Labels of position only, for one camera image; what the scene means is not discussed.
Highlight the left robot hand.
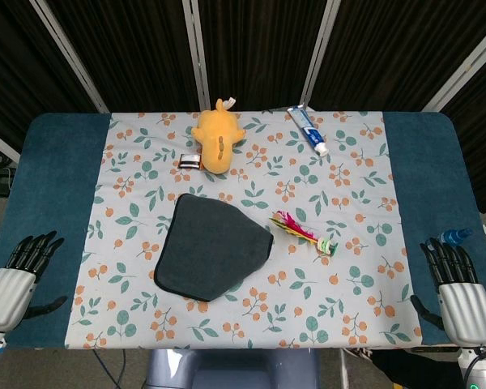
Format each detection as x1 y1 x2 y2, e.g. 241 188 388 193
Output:
0 231 69 332

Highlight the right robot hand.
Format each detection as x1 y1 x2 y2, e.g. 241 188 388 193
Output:
410 237 486 349

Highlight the feather shuttlecock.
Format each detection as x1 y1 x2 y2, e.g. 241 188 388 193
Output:
268 210 339 257

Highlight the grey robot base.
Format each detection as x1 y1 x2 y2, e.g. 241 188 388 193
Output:
143 348 322 389

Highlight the floral tablecloth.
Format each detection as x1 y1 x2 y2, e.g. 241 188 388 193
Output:
63 110 425 351

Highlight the blue plastic water bottle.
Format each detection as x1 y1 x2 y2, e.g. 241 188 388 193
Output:
437 228 474 246

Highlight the teal table cover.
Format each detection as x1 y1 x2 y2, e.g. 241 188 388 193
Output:
0 111 486 350

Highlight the dark grey folded towel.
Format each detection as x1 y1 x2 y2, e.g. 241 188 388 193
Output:
154 193 275 303

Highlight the small black snack packet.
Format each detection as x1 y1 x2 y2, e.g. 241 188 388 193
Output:
177 152 203 169

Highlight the white blue toothpaste tube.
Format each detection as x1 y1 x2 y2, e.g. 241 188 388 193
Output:
287 105 330 156

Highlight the yellow plush duck toy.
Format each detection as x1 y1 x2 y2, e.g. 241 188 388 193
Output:
190 97 245 175

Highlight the dark folding screen partition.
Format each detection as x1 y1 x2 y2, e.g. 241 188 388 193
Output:
0 0 486 222

